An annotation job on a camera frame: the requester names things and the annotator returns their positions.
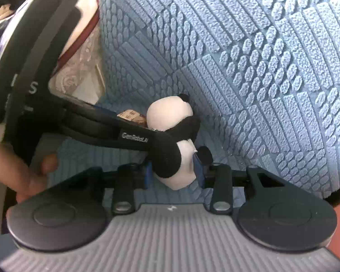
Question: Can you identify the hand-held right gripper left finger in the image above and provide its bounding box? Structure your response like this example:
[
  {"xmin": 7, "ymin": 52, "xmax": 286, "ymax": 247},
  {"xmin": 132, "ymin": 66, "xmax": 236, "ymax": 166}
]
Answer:
[{"xmin": 66, "ymin": 161, "xmax": 153, "ymax": 216}]

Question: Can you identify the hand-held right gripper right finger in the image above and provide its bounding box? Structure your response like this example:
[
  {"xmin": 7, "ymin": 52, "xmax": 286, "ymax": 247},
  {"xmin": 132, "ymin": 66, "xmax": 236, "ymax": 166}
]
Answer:
[{"xmin": 194, "ymin": 152, "xmax": 286, "ymax": 215}]

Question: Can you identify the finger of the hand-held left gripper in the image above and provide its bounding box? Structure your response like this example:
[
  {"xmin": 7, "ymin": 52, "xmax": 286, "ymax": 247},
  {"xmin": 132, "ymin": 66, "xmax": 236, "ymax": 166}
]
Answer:
[
  {"xmin": 59, "ymin": 113, "xmax": 157, "ymax": 154},
  {"xmin": 65, "ymin": 101, "xmax": 160, "ymax": 137}
]

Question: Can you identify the panda plush toy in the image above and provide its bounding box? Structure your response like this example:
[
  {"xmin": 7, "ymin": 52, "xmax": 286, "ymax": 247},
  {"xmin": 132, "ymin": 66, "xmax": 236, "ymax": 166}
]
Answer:
[{"xmin": 145, "ymin": 94, "xmax": 214, "ymax": 191}]

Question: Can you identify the person's left hand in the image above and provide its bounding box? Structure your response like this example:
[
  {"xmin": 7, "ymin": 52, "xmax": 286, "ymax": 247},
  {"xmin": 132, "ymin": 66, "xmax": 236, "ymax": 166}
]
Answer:
[{"xmin": 0, "ymin": 140, "xmax": 59, "ymax": 204}]

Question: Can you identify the blue quilted sofa cover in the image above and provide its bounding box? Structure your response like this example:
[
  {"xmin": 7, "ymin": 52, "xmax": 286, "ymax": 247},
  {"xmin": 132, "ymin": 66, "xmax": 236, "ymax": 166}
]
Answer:
[{"xmin": 31, "ymin": 0, "xmax": 340, "ymax": 205}]

